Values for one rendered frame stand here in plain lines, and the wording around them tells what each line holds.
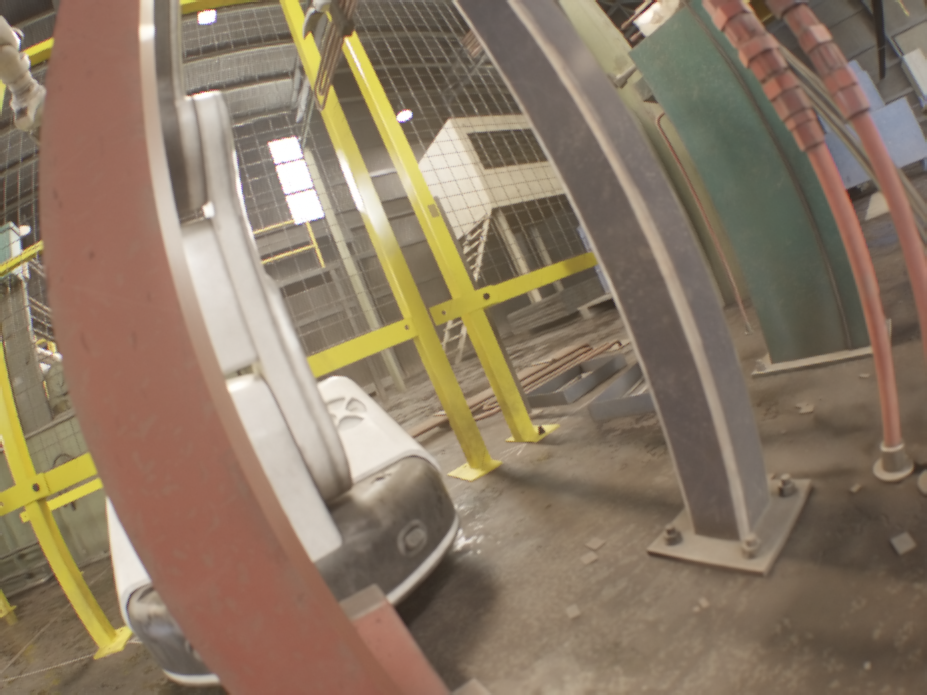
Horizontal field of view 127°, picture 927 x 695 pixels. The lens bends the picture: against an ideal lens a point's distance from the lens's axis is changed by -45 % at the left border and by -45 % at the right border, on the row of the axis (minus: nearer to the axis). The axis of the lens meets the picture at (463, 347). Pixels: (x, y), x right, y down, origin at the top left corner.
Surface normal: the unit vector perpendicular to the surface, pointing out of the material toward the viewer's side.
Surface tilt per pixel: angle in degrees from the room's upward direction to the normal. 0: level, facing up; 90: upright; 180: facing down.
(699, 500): 90
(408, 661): 90
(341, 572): 89
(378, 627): 90
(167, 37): 122
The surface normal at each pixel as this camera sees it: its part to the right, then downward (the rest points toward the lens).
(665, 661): -0.40, -0.92
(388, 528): 0.62, -0.52
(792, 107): -0.66, 0.30
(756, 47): -0.84, 0.37
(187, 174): 0.58, 0.67
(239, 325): 0.46, -0.33
